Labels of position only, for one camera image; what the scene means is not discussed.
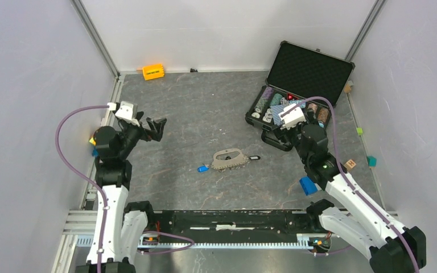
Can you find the orange toy block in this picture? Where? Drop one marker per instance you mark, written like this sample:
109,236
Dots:
151,72

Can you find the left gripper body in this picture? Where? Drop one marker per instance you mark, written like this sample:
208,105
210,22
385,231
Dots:
131,133

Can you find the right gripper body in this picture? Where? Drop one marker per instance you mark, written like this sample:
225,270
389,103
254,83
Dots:
293,134

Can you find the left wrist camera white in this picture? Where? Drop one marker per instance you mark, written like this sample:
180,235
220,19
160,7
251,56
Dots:
125,111

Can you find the blue green brick stack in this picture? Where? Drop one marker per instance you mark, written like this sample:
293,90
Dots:
308,186

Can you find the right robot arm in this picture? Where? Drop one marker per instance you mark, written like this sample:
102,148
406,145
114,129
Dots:
387,244

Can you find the teal cube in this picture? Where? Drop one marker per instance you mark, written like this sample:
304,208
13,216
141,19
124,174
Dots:
372,161

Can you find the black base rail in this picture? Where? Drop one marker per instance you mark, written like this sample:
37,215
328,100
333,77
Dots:
233,226

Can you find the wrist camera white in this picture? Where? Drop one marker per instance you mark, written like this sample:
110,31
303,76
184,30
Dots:
291,116
125,111

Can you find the wooden letter cube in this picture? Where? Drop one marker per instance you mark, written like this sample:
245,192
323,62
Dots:
350,164

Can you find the blue key tag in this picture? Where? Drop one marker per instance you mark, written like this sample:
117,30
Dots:
203,168

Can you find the tan cube by case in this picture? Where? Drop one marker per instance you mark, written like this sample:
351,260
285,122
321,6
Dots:
348,86

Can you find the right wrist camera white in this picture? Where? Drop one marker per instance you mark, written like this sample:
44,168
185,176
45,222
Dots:
291,116

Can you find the black key tag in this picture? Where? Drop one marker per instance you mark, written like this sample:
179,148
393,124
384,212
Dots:
254,157

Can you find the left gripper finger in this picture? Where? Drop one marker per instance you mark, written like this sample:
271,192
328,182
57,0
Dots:
152,135
158,124

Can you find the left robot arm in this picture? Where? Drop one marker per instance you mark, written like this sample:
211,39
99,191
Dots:
119,224

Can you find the small blue block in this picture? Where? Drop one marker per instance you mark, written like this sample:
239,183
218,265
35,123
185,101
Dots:
95,152

